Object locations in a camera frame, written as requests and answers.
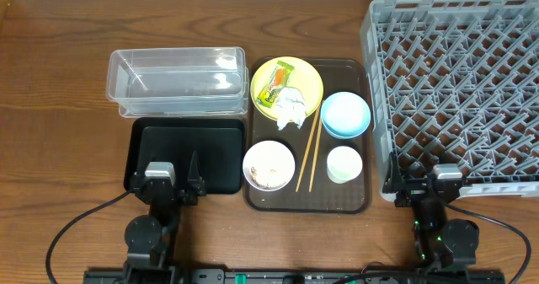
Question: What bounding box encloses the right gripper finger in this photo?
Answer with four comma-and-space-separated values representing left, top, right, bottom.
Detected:
387, 153, 403, 193
446, 165, 466, 191

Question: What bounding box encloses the small white cup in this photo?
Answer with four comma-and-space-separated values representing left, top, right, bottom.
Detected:
326, 146, 363, 184

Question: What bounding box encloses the white bowl with rice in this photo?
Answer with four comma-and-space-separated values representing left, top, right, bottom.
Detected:
242, 141, 296, 192

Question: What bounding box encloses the light blue bowl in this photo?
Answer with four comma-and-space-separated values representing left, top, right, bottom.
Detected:
321, 92, 371, 139

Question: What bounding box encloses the wooden chopstick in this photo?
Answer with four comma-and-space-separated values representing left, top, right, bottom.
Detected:
296, 105, 321, 192
308, 118, 323, 192

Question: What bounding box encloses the white tissue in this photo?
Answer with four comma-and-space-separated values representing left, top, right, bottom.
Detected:
275, 87, 307, 131

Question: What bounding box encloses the green orange snack wrapper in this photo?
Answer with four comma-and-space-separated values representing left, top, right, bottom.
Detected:
256, 61, 295, 108

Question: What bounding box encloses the yellow round plate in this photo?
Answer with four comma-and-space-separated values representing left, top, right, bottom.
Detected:
250, 56, 324, 121

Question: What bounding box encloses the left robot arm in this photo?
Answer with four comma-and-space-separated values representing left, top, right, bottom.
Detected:
121, 152, 206, 284

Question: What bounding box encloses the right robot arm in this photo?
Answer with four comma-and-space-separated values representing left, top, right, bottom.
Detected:
384, 153, 479, 277

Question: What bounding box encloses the black plastic waste tray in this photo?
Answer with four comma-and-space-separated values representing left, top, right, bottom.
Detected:
124, 117, 245, 195

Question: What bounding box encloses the clear plastic waste bin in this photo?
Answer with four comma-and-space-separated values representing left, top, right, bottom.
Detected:
106, 46, 249, 118

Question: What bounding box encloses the grey dishwasher rack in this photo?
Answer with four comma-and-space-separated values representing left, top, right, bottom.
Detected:
360, 0, 538, 201

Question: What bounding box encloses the pile of rice leftovers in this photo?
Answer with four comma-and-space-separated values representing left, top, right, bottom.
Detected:
250, 167, 280, 190

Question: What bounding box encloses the brown plastic serving tray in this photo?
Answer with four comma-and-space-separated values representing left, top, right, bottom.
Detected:
243, 56, 372, 215

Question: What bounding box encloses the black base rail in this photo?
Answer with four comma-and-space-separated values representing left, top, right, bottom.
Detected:
83, 267, 506, 284

